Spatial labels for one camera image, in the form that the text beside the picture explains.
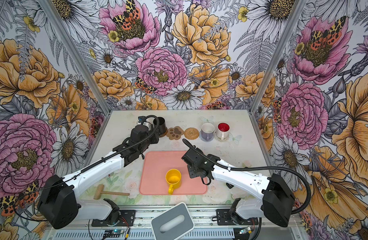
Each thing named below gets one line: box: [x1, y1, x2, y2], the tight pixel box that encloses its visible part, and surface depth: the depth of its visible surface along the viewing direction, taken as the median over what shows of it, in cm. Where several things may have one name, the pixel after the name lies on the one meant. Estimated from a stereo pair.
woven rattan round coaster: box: [184, 127, 200, 140], surface depth 111 cm
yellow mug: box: [165, 168, 182, 195], surface depth 81 cm
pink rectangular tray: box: [139, 151, 208, 196], surface depth 88 cm
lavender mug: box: [201, 122, 215, 141], surface depth 102 cm
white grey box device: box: [151, 202, 195, 240], surface depth 71 cm
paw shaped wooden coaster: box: [166, 126, 185, 140], surface depth 110 cm
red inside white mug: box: [216, 122, 231, 141], surface depth 102 cm
